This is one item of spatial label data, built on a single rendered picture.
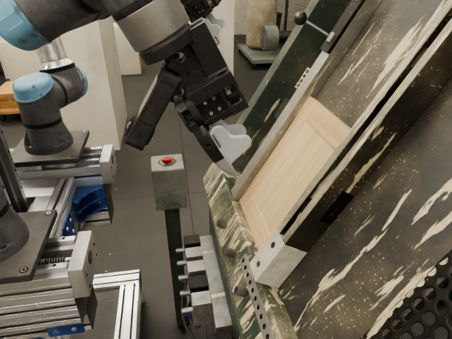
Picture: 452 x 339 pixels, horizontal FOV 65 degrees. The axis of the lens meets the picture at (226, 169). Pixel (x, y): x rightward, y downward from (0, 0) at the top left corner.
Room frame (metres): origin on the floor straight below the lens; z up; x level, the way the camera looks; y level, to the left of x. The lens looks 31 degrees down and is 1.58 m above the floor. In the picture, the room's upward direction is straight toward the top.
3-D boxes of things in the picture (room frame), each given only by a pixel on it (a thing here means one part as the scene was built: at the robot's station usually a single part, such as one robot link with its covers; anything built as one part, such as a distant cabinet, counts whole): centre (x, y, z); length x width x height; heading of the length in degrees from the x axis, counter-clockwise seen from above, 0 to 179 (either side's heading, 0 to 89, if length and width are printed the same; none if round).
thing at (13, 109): (4.03, 2.41, 0.15); 0.61 x 0.51 x 0.31; 9
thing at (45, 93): (1.09, 0.60, 1.20); 0.13 x 0.12 x 0.14; 165
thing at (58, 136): (1.08, 0.60, 1.09); 0.15 x 0.15 x 0.10
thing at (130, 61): (5.87, 1.70, 0.36); 0.58 x 0.45 x 0.72; 99
